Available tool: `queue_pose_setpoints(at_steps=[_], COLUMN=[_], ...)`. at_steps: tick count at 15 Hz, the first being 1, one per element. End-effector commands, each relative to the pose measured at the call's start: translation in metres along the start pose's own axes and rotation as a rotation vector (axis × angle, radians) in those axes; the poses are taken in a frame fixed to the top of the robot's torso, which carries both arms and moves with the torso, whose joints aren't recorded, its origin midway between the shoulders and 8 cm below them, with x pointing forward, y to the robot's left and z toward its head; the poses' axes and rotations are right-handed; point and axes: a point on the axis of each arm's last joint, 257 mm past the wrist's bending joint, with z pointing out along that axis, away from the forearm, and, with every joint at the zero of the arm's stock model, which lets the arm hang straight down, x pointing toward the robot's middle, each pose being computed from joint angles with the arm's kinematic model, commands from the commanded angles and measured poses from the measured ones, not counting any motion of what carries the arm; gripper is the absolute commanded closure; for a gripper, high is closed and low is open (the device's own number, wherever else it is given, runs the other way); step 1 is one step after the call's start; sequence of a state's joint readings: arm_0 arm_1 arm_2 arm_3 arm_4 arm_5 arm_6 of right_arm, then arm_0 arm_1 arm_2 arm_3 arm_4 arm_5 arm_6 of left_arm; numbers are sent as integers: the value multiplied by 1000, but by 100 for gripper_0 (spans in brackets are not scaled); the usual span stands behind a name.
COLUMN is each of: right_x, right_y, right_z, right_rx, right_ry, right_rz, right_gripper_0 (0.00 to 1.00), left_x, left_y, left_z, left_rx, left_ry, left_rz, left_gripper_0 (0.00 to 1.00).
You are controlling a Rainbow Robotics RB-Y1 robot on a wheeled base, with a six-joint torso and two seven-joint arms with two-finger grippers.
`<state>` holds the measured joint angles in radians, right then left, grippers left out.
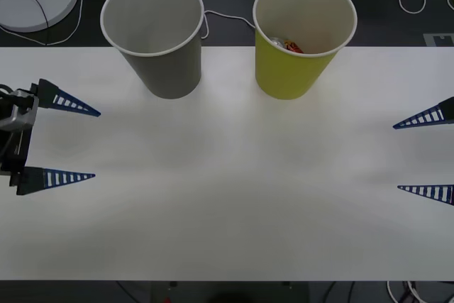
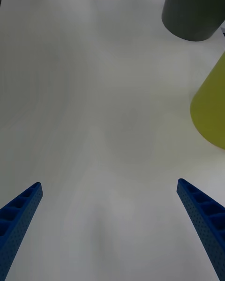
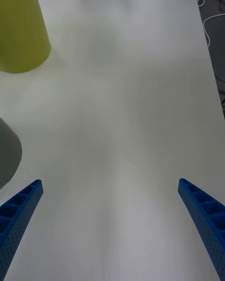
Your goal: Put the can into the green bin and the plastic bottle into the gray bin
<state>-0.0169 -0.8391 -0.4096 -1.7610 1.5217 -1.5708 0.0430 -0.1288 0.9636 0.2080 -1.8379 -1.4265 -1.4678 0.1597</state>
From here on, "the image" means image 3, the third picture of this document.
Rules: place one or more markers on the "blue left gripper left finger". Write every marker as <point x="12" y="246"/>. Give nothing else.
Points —
<point x="18" y="220"/>

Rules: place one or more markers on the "grey plastic bin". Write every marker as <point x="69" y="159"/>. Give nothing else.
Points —
<point x="9" y="152"/>

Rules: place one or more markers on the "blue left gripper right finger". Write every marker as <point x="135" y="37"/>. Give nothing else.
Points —
<point x="206" y="224"/>

